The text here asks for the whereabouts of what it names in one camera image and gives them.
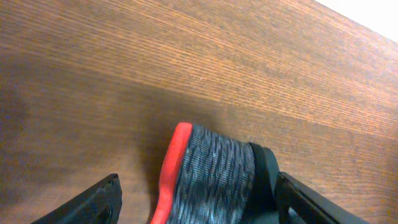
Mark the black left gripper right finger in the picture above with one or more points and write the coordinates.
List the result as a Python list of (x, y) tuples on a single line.
[(298, 203)]

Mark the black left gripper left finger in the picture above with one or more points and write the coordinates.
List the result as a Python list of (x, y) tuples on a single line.
[(99, 204)]

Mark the black leggings red waistband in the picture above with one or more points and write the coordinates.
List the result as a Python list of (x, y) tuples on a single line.
[(210, 178)]

